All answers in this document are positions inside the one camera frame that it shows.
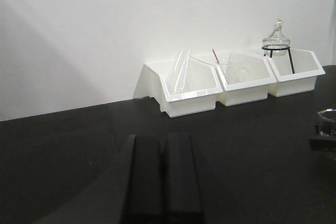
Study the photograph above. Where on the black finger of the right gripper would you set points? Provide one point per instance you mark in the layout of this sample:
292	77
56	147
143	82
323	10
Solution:
325	145

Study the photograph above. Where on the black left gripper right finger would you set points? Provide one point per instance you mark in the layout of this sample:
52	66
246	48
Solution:
181	196

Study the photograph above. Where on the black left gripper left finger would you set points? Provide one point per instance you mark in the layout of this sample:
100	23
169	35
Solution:
144	200

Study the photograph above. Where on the clear glass beaker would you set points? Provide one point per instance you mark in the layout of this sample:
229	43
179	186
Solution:
325	127

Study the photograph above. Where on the white right storage bin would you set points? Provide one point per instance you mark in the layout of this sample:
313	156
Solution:
307	68

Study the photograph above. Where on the white storage bin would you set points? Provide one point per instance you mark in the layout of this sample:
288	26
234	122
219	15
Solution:
260	77
201	87
307	68

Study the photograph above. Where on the white middle storage bin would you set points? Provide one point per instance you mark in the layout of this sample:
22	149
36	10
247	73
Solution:
260	77

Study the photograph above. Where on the glass alcohol lamp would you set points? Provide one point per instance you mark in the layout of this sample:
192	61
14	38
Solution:
276	43

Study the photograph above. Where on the white left storage bin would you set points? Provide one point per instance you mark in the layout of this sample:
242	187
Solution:
201	87

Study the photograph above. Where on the red thin stirring rod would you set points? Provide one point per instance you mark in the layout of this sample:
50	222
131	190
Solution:
215	55

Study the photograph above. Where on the clear glass tube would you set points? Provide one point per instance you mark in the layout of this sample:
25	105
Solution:
179	72

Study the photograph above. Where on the black wire tripod stand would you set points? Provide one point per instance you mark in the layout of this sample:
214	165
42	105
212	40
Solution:
290	58

